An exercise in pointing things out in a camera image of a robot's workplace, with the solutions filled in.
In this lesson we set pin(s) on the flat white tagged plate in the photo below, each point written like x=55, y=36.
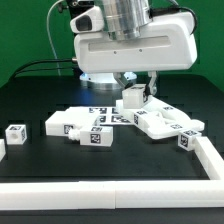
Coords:
x=109, y=116

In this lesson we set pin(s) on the white fence bar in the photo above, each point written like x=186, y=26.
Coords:
x=111, y=195
x=209, y=158

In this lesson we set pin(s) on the white chair back frame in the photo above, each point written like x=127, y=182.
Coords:
x=158, y=119

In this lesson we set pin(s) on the white chair seat block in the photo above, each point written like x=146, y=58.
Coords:
x=61, y=122

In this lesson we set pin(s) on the white front fence bar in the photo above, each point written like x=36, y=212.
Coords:
x=111, y=195

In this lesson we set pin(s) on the small white cube block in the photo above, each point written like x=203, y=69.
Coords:
x=16, y=134

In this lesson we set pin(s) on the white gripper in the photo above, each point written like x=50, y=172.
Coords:
x=113, y=38

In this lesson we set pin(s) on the white fence piece left edge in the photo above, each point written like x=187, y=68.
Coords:
x=2, y=149

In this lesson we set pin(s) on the white right fence bar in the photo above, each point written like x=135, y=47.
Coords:
x=209, y=158

